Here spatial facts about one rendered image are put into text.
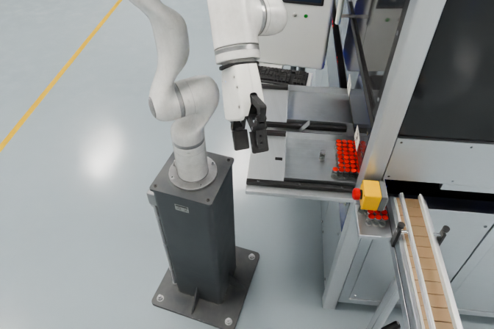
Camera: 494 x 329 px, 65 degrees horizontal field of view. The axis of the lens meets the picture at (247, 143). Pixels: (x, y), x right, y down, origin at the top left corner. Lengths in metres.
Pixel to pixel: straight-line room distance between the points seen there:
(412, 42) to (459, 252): 1.00
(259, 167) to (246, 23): 0.90
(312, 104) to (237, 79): 1.18
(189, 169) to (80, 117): 2.05
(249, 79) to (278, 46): 1.52
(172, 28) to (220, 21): 0.45
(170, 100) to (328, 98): 0.90
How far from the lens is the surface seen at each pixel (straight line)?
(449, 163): 1.38
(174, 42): 1.17
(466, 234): 1.72
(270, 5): 0.76
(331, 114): 1.81
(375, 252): 1.75
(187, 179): 1.50
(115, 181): 2.80
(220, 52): 0.71
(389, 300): 1.62
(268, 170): 1.52
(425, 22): 1.05
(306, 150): 1.61
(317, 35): 2.14
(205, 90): 1.27
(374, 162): 1.32
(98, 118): 3.35
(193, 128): 1.34
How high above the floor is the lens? 2.00
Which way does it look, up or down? 44 degrees down
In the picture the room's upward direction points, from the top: straight up
